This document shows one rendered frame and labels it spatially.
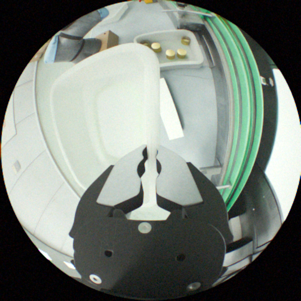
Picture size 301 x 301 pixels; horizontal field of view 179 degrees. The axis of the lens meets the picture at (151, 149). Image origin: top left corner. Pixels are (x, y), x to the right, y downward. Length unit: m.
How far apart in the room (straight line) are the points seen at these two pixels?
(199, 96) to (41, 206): 3.78
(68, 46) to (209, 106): 0.59
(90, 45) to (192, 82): 0.44
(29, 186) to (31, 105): 2.18
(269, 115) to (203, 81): 0.33
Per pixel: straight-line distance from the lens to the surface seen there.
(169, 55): 0.42
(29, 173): 3.39
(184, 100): 0.47
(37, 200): 3.54
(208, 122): 0.51
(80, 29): 0.40
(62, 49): 0.41
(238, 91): 0.37
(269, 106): 0.51
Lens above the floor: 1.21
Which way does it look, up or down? 58 degrees down
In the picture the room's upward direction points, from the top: 162 degrees counter-clockwise
